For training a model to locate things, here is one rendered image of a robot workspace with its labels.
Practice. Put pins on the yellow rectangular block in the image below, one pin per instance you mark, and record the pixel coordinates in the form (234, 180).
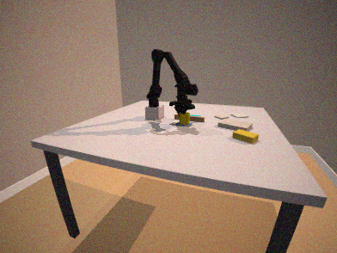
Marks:
(245, 136)

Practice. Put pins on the beige flat block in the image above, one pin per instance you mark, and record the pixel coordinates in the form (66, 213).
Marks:
(235, 124)

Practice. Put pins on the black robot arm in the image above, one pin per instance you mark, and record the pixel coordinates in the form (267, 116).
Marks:
(180, 77)

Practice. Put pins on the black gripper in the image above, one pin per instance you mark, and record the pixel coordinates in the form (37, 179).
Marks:
(180, 104)

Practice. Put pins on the tan flat bar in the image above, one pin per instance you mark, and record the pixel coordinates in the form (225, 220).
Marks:
(193, 118)

